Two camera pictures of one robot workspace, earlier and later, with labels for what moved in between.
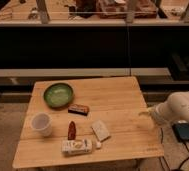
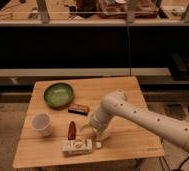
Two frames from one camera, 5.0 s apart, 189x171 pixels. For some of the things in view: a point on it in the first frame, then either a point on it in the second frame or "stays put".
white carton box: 81,146 stays put
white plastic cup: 42,123 stays put
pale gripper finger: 144,113 to 86,126
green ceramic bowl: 58,95 stays put
